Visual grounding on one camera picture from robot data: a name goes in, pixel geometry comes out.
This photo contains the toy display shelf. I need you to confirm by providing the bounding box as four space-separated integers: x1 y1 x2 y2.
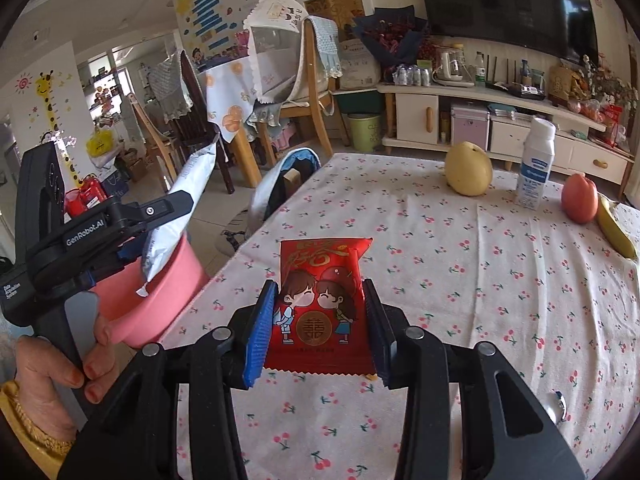
90 50 146 126

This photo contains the dark wooden chair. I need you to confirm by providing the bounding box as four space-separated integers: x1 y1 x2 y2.
179 50 236 195

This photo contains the white glass kettle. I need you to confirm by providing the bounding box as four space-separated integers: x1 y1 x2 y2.
432 42 473 87

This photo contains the red apple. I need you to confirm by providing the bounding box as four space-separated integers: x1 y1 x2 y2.
561 172 599 225

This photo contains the silver grey foil packet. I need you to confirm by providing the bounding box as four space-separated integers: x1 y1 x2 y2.
136 140 218 297

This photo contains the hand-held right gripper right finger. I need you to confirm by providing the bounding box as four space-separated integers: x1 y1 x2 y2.
362 277 586 480

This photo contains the red cartoon candy packet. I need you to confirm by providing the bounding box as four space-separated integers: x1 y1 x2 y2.
263 237 381 377

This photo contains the black television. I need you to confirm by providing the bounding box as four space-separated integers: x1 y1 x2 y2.
415 0 600 63

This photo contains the small silver wrapper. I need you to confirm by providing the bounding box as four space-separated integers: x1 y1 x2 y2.
545 391 568 426

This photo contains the dark wrapped flower bouquet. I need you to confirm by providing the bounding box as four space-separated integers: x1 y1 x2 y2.
352 6 431 63

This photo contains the green waste bin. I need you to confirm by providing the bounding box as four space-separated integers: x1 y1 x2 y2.
347 112 383 153

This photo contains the orange print table cover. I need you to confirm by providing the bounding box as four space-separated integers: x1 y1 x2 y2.
204 55 258 143

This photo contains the giraffe wall sticker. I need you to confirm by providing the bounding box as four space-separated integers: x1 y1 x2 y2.
32 71 83 193

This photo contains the pack of small bottles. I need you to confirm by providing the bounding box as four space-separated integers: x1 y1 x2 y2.
391 64 432 86

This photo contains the white sack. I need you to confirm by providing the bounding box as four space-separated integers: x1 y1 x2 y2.
339 39 383 88

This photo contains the brown paper gift bag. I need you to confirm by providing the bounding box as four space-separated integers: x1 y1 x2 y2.
550 65 581 107

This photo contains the blue-grey knit chair cloth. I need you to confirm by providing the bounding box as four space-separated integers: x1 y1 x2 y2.
305 16 343 80

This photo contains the red gift bag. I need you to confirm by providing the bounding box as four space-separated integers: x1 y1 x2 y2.
64 175 108 218

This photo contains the pink plastic bucket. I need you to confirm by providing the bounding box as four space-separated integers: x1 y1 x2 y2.
92 232 211 348

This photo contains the person's left hand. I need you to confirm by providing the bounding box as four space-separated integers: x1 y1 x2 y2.
15 312 120 445

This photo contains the cardboard box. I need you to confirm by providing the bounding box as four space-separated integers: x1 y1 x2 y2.
117 150 148 181

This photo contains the yellow pear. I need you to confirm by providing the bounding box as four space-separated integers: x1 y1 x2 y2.
444 141 493 197

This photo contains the white milk bottle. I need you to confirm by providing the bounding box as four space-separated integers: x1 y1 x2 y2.
515 117 557 210

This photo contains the slim light wooden chair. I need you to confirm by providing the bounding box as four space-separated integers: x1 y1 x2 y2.
127 94 183 181

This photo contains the wooden dining table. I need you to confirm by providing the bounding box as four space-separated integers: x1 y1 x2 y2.
230 120 263 188

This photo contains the cushioned stool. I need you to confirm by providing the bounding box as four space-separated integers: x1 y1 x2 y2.
215 207 256 256

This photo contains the cream television cabinet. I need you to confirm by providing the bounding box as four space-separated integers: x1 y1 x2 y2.
377 82 636 196

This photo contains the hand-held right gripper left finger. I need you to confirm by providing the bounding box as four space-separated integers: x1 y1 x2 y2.
59 280 278 480

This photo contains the yellow plastic bag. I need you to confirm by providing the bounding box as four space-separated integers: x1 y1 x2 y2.
86 127 117 157

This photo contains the pink storage box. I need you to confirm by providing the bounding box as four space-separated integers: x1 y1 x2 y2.
450 102 491 152

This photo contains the blue yellow wall poster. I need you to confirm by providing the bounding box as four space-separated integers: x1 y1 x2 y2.
175 0 251 56

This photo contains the yellow banana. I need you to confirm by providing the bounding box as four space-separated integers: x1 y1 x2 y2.
596 195 640 261

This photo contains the clear plastic cover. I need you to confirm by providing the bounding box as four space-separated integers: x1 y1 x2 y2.
244 0 307 101

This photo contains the black router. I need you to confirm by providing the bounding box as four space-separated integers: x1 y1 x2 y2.
485 57 546 98

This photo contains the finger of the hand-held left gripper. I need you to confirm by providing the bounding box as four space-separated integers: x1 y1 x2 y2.
87 240 150 285
120 196 195 237

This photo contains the grey knit chair cloth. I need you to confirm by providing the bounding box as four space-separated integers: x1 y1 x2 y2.
147 50 195 122

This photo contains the person's left forearm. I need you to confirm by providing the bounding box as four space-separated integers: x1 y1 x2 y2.
0 380 76 471

